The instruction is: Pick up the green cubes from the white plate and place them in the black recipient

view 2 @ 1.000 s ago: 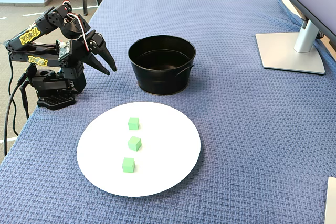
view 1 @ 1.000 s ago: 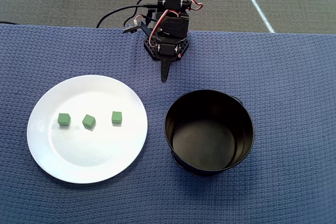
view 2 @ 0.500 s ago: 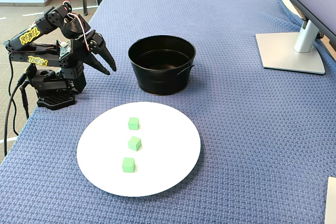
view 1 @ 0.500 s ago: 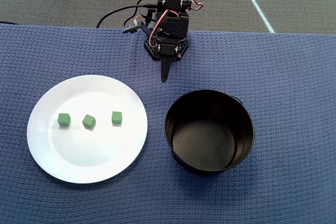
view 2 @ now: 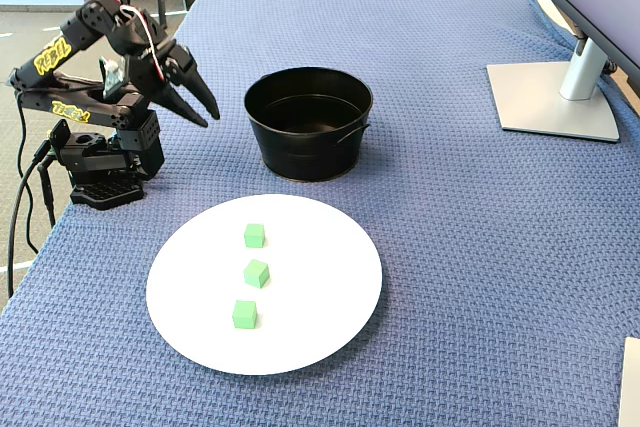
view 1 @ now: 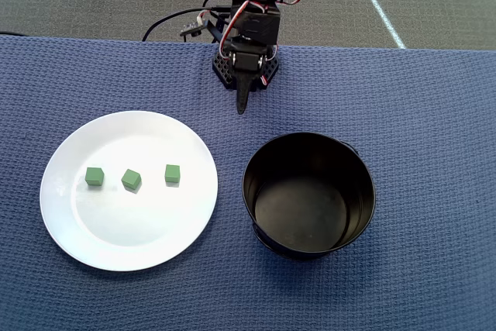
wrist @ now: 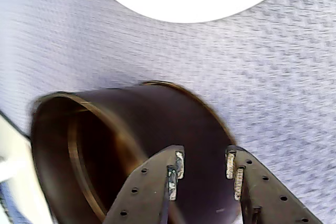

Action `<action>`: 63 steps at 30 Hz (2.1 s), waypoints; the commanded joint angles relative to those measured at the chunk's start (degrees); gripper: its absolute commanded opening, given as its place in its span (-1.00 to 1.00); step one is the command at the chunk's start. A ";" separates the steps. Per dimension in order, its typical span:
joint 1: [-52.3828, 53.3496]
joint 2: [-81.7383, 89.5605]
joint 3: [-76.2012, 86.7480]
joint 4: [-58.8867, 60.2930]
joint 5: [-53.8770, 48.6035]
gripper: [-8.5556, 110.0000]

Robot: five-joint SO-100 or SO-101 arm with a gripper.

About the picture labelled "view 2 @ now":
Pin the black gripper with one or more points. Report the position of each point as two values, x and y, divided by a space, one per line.
161 78

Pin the green cube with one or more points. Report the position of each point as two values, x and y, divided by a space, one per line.
256 274
244 314
254 236

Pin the white round plate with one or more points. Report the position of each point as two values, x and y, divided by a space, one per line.
310 287

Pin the black metal bucket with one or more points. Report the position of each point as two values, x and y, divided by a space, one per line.
305 147

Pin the blue woven tablecloth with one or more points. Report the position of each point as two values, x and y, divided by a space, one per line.
450 247

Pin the computer monitor with silver stand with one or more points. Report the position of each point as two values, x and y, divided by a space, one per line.
550 102

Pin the white flat board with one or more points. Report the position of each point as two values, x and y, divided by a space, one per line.
631 382

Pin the small wrist camera board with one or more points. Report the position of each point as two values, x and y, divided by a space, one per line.
112 76

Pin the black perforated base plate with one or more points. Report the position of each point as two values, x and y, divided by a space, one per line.
107 193

